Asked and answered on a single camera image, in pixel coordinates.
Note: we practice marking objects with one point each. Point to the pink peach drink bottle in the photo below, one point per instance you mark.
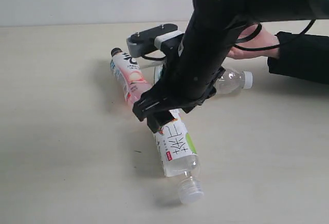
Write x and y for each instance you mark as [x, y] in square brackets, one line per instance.
[127, 72]

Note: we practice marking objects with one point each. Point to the lime label clear bottle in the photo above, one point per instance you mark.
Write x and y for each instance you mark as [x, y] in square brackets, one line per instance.
[232, 82]

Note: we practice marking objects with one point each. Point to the fruit label clear bottle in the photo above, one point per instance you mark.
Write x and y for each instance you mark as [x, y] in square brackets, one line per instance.
[179, 159]

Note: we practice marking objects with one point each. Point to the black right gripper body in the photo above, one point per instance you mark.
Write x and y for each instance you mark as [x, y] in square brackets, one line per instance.
[181, 86]

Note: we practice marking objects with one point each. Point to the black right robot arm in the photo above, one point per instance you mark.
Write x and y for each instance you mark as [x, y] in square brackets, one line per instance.
[194, 58]

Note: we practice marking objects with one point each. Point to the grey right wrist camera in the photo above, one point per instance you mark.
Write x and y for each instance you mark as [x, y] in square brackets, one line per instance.
[147, 41]

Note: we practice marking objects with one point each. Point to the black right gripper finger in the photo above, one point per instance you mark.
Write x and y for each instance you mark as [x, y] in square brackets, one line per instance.
[157, 120]

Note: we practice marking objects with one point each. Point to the black sleeved forearm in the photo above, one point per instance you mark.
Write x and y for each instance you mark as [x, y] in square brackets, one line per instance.
[305, 58]

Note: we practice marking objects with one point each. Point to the person's open hand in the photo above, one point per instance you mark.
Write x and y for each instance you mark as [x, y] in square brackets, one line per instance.
[263, 39]

